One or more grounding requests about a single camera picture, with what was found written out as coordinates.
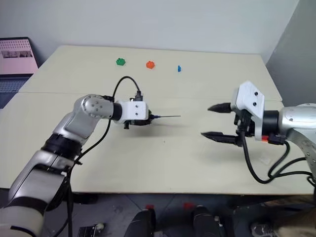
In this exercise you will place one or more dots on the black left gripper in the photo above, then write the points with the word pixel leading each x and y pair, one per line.
pixel 130 123

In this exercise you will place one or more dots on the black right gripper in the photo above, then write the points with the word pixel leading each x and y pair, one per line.
pixel 244 121

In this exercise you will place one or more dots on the thin metal needle tip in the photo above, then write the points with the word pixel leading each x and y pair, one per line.
pixel 170 116

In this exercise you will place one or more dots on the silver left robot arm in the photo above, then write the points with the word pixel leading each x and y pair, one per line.
pixel 74 128

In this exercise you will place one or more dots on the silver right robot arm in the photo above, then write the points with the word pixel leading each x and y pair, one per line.
pixel 293 123

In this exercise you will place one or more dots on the orange toy block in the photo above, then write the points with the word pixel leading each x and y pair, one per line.
pixel 150 65

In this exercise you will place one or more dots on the small blue toy piece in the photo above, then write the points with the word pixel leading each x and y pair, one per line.
pixel 179 68

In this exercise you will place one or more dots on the green toy block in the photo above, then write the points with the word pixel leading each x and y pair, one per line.
pixel 120 61

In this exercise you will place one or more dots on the small red part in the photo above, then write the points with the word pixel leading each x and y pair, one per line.
pixel 188 205

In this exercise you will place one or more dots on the dark rounded shape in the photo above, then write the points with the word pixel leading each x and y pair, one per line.
pixel 206 222
pixel 144 223

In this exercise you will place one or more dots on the brown fuzzy shape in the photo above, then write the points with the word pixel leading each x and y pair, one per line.
pixel 291 219

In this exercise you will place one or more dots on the open laptop with pink screen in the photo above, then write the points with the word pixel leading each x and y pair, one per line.
pixel 14 64

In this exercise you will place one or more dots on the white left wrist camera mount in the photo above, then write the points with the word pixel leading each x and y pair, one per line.
pixel 132 111

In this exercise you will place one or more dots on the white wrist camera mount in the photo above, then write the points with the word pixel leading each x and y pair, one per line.
pixel 132 111
pixel 249 101

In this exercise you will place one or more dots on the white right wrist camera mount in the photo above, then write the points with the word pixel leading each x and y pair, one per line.
pixel 249 101

